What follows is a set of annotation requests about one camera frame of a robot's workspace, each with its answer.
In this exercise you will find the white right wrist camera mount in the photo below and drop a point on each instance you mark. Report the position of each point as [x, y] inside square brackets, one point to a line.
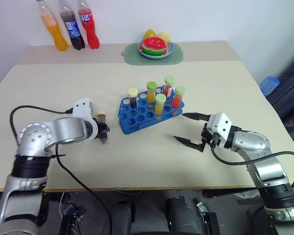
[220, 123]

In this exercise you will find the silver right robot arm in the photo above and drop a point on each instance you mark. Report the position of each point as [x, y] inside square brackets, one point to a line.
[267, 169]

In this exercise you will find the cola bottle blue label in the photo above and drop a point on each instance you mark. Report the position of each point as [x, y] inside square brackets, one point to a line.
[72, 27]

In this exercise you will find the green silicone mat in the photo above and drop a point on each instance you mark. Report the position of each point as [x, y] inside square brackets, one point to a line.
[176, 57]

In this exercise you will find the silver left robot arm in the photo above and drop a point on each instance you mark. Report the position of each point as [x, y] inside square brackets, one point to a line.
[63, 129]

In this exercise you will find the orange soda bottle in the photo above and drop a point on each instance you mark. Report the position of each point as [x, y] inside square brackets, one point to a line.
[54, 29]

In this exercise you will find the black chair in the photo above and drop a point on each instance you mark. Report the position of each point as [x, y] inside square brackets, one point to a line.
[290, 83]

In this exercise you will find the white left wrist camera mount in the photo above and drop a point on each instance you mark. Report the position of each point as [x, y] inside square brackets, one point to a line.
[82, 107]

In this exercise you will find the yellow liquid tube green cap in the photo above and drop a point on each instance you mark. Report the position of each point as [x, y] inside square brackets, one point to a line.
[159, 105]

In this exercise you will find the orange liquid tube green cap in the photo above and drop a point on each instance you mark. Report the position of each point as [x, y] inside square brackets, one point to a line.
[151, 93]

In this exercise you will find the red soda bottle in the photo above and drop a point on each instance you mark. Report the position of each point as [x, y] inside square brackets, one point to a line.
[89, 24]

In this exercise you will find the dark rounded robot leg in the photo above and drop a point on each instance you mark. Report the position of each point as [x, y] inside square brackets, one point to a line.
[123, 215]
[181, 215]

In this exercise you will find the dark liquid tube cream cap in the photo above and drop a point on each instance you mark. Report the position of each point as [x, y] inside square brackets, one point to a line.
[132, 99]
[102, 117]

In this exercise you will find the blue test tube rack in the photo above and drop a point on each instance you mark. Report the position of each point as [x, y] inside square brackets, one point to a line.
[129, 122]

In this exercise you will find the toy watermelon slice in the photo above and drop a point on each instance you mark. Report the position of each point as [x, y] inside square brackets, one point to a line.
[153, 46]

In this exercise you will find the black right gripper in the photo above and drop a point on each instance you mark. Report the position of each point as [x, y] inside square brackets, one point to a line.
[207, 135]

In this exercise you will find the yellow toy pepper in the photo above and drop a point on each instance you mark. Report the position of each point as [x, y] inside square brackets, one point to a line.
[149, 33]

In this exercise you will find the labelled red tube green cap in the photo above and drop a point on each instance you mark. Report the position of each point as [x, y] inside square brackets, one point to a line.
[169, 86]

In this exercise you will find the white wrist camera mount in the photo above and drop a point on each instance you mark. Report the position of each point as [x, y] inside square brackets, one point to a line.
[82, 107]
[220, 123]

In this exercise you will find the black bar under table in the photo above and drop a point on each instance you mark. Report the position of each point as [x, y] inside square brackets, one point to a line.
[225, 194]

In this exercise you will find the metal table clamp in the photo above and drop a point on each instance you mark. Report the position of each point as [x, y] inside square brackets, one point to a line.
[205, 218]
[71, 218]

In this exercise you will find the blue ribbed plastic object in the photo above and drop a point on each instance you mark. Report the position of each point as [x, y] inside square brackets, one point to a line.
[269, 85]

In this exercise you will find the light blue plate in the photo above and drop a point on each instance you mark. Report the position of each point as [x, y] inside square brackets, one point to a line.
[170, 51]

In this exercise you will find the pale yellow toy fruit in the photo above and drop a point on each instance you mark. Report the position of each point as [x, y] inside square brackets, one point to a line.
[164, 36]

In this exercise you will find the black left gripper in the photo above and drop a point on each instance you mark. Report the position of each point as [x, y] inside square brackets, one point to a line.
[99, 128]

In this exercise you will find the red liquid tube green cap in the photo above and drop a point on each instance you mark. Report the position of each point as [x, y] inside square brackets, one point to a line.
[178, 98]

